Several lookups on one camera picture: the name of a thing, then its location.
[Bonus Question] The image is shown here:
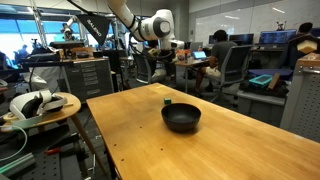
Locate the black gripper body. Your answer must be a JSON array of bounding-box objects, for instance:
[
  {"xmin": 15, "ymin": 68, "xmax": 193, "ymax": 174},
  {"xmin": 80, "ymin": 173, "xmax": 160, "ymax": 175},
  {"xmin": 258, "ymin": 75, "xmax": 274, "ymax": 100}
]
[{"xmin": 165, "ymin": 48, "xmax": 181, "ymax": 68}]

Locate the seated person in grey shirt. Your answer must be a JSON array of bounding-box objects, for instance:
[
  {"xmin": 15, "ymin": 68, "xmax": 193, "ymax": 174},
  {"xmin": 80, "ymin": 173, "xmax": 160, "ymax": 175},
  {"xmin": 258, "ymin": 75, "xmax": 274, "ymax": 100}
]
[{"xmin": 194, "ymin": 29, "xmax": 238, "ymax": 98}]

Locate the white cable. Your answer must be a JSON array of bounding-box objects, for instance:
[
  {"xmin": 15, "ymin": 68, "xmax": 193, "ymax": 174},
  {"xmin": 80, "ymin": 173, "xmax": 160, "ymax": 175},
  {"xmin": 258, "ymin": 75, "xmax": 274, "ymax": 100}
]
[{"xmin": 0, "ymin": 124, "xmax": 29, "ymax": 163}]

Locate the wooden house shaped box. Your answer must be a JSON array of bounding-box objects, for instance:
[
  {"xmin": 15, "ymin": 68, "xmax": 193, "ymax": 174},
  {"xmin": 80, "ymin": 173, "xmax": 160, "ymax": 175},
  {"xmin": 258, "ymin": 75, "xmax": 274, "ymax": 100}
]
[{"xmin": 288, "ymin": 33, "xmax": 320, "ymax": 55}]

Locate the dark mesh office chair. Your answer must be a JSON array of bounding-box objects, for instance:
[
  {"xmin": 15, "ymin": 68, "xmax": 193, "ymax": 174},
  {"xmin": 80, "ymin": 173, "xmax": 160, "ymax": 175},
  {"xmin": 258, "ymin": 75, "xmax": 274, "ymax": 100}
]
[{"xmin": 132, "ymin": 53, "xmax": 154, "ymax": 85}]

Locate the wooden block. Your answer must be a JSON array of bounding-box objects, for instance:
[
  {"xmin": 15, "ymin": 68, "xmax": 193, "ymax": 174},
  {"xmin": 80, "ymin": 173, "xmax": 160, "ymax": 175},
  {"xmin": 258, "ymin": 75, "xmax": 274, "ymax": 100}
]
[{"xmin": 267, "ymin": 72, "xmax": 282, "ymax": 91}]

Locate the grey low cabinet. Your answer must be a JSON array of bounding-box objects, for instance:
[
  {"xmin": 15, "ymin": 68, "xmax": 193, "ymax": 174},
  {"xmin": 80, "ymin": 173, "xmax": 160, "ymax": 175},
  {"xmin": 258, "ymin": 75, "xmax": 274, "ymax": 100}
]
[{"xmin": 236, "ymin": 89, "xmax": 287, "ymax": 128}]

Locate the black triangular pennant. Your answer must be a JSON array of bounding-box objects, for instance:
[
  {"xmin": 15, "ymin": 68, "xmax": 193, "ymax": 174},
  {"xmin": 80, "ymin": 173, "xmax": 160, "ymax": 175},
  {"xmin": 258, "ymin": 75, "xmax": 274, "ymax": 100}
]
[{"xmin": 75, "ymin": 13, "xmax": 113, "ymax": 46}]

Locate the wide computer monitor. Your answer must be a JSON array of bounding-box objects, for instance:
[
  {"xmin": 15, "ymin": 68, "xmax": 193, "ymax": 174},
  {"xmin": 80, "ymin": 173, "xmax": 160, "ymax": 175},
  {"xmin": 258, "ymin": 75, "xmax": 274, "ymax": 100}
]
[{"xmin": 258, "ymin": 29, "xmax": 298, "ymax": 45}]

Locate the aluminium extrusion bar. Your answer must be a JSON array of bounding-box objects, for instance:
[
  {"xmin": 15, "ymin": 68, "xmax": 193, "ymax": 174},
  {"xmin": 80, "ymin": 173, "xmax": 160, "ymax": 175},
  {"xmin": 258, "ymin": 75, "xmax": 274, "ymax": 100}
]
[{"xmin": 0, "ymin": 152, "xmax": 36, "ymax": 178}]

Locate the white VR headset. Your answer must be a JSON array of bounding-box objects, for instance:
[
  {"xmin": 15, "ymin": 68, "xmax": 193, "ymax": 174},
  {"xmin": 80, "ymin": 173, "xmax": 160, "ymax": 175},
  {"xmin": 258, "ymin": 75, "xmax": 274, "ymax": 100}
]
[{"xmin": 9, "ymin": 89, "xmax": 68, "ymax": 121}]

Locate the small computer monitor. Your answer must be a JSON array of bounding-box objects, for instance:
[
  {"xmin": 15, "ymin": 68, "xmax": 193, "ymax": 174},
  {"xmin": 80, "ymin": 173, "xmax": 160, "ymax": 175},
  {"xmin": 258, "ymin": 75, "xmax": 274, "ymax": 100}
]
[{"xmin": 228, "ymin": 33, "xmax": 255, "ymax": 46}]

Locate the grey perforated metal cabinet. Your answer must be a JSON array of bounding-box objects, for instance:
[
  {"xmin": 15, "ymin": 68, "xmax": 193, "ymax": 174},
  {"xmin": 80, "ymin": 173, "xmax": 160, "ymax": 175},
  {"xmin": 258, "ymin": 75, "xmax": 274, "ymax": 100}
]
[{"xmin": 279, "ymin": 53, "xmax": 320, "ymax": 144}]

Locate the dark haired person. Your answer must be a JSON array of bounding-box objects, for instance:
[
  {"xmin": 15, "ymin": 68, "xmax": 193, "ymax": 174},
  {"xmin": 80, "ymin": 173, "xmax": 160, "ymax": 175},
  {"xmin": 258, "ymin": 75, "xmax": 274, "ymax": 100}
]
[{"xmin": 297, "ymin": 21, "xmax": 314, "ymax": 36}]

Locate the black drawer cabinet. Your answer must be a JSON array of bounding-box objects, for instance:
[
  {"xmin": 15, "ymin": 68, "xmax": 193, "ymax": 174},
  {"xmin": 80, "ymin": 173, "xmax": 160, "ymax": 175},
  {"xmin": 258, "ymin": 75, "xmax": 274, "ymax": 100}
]
[{"xmin": 63, "ymin": 57, "xmax": 115, "ymax": 104}]

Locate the wooden office desk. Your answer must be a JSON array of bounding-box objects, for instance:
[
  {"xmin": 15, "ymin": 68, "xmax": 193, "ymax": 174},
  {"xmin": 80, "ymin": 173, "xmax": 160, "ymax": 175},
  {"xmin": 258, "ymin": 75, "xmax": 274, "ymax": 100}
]
[{"xmin": 174, "ymin": 58, "xmax": 211, "ymax": 94}]

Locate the grey office chair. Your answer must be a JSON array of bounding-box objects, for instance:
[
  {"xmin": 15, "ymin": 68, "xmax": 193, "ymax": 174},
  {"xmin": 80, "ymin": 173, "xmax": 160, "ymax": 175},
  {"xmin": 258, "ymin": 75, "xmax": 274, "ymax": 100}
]
[{"xmin": 203, "ymin": 44, "xmax": 254, "ymax": 104}]

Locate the round wooden side table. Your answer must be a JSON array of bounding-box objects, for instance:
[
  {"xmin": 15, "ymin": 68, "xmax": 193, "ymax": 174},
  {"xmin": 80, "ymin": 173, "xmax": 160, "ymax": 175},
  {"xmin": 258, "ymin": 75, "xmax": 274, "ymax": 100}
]
[{"xmin": 0, "ymin": 92, "xmax": 108, "ymax": 176}]

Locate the teal tray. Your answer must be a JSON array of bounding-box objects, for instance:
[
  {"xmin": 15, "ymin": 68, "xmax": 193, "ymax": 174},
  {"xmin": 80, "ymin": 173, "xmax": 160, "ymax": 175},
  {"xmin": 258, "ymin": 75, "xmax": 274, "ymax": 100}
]
[{"xmin": 248, "ymin": 73, "xmax": 274, "ymax": 89}]

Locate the red handled tool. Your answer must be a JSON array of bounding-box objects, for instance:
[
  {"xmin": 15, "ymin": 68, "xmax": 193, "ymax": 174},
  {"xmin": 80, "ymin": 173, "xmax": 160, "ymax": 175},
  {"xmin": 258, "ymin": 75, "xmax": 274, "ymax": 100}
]
[{"xmin": 44, "ymin": 146, "xmax": 63, "ymax": 157}]

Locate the open laptop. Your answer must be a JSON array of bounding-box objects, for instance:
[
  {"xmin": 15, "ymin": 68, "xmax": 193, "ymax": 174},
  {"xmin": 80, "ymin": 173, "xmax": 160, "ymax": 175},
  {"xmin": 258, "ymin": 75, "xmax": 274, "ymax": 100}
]
[{"xmin": 192, "ymin": 50, "xmax": 208, "ymax": 61}]

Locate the distant person by window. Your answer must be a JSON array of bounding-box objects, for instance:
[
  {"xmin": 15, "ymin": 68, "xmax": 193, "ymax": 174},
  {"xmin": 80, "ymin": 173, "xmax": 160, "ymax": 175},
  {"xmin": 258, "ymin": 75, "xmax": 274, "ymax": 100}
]
[{"xmin": 14, "ymin": 44, "xmax": 30, "ymax": 63}]

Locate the black bowl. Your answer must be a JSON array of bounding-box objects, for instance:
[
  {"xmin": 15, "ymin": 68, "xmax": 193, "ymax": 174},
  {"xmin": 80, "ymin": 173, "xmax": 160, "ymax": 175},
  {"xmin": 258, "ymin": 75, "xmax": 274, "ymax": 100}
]
[{"xmin": 160, "ymin": 102, "xmax": 202, "ymax": 133}]

